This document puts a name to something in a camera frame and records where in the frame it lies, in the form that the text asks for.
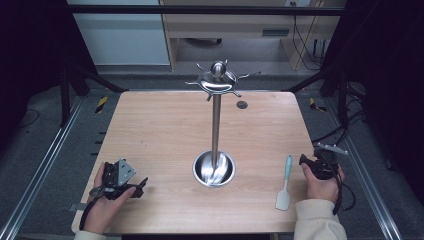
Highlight yellow black striped tape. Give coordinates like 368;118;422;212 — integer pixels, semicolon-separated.
308;97;328;113
95;95;109;114

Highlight person's right hand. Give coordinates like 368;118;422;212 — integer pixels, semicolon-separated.
301;162;346;205

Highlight black metal frame stand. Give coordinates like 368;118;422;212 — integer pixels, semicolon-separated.
59;63;130;128
282;64;351;129

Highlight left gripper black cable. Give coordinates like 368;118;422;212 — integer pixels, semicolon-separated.
78;186;105;232

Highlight black floor cables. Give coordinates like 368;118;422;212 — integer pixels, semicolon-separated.
310;81;371;145

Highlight white cabinet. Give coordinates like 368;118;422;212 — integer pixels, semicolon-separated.
66;0;172;67

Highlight white spatula with teal handle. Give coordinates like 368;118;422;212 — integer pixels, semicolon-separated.
275;154;294;212

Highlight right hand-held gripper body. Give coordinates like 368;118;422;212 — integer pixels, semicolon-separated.
312;142;350;181

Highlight person's left hand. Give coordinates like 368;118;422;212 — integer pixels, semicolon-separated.
83;162;138;235

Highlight black hanging cables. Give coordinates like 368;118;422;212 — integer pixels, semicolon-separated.
291;1;328;72

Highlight stainless steel utensil rack stand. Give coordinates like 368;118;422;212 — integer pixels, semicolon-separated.
184;59;262;189

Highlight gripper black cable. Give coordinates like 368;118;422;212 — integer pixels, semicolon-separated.
328;156;357;216
78;186;105;232

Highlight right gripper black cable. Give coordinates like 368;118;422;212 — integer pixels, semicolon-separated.
328;156;357;216

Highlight aluminium floor rail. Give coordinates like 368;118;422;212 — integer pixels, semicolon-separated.
324;98;405;240
0;96;86;240

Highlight black metal crossbar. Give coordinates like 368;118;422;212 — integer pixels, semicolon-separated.
66;4;348;17

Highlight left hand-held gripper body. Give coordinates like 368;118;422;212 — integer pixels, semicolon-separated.
101;158;138;201

